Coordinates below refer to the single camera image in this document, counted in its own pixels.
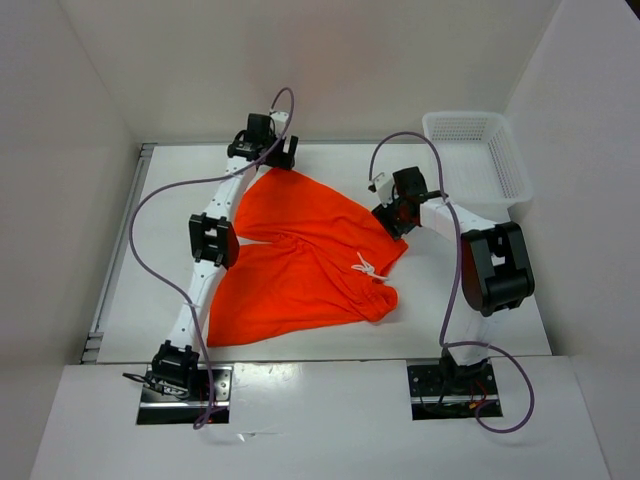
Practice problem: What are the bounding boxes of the orange shorts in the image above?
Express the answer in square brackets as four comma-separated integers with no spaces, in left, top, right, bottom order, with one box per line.
[207,169,408,347]

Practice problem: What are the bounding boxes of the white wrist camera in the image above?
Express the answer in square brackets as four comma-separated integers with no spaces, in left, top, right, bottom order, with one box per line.
[269,110,290,135]
[368,172,395,207]

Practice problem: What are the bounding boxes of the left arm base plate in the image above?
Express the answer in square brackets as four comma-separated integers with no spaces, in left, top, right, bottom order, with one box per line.
[123,364,233,426]

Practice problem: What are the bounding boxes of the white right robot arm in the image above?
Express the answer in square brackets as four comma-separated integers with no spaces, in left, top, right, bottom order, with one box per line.
[368,167,535,393]

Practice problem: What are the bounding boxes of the white plastic basket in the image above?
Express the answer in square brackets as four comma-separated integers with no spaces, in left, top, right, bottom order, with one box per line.
[422,111,533,219]

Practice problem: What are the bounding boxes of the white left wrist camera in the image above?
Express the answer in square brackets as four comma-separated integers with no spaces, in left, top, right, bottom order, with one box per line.
[269,110,290,135]

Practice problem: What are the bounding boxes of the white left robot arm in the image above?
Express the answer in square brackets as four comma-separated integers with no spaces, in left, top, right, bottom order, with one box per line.
[145,108,298,400]

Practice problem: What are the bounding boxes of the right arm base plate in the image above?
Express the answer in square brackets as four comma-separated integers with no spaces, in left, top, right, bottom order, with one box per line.
[406,359,503,421]

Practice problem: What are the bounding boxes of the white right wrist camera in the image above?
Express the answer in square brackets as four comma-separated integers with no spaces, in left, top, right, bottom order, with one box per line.
[368,172,395,207]

